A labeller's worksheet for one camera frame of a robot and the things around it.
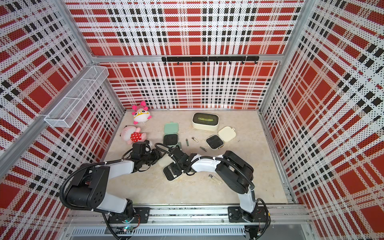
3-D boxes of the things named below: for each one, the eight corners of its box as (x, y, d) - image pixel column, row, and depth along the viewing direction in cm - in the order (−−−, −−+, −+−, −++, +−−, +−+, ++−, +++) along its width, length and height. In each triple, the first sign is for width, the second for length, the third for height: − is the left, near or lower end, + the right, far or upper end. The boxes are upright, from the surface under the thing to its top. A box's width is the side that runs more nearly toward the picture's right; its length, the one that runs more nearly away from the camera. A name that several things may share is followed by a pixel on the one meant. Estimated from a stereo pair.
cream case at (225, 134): (213, 153, 98) (214, 151, 96) (203, 140, 105) (203, 138, 103) (239, 136, 107) (240, 134, 105) (227, 125, 113) (228, 123, 111)
